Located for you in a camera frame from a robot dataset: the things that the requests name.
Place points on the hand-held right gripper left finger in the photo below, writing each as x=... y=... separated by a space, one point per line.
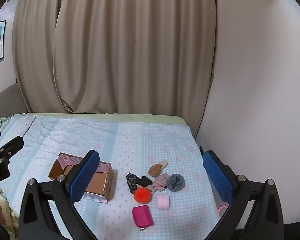
x=86 y=173

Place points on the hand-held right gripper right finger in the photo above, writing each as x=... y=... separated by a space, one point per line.
x=216 y=173

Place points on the brown cardboard box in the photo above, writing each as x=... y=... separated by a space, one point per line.
x=100 y=182

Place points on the beige pink cloth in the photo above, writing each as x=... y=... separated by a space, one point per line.
x=160 y=182

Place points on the pink fluffy roll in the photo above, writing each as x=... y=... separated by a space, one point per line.
x=163 y=202

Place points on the orange fluffy pompom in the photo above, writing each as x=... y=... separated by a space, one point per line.
x=143 y=195

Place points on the magenta zip pouch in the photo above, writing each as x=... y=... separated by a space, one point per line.
x=141 y=216

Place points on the pink cup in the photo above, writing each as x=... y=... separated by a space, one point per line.
x=222 y=208

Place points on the grey fluffy cloth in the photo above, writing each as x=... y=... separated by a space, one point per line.
x=176 y=183

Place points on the black patterned cloth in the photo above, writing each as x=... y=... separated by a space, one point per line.
x=131 y=181

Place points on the blue checked blanket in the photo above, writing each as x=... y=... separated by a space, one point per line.
x=130 y=140

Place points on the beige curtain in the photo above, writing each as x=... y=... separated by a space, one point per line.
x=120 y=45

